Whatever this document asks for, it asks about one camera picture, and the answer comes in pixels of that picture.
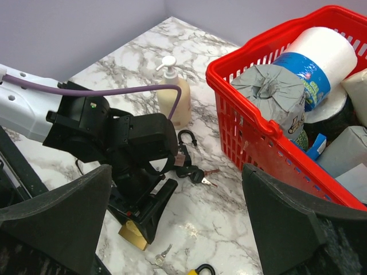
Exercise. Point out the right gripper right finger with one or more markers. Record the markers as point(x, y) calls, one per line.
point(298, 233)

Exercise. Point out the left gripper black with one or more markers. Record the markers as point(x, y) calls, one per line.
point(142, 198)

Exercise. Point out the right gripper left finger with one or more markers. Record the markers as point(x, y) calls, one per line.
point(57, 232)

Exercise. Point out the brass padlock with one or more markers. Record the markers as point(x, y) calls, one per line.
point(131, 233)

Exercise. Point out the small silver brass padlock key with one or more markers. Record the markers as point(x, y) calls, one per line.
point(160, 258)

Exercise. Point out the yellow black padlock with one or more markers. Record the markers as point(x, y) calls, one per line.
point(201, 268)

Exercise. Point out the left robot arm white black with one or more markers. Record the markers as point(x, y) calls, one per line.
point(139, 149)

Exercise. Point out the grey carton box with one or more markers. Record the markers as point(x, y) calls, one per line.
point(347, 151)

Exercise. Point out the red plastic shopping basket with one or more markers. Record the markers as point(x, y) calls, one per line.
point(246, 137)

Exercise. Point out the beige pump lotion bottle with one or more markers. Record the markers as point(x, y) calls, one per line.
point(166, 98)

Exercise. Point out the grey wrapped paper roll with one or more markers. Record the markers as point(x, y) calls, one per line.
point(279, 95)

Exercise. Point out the white blue paper roll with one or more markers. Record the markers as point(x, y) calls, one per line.
point(321, 58)

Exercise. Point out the black mounting rail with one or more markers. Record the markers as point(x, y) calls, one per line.
point(19, 182)

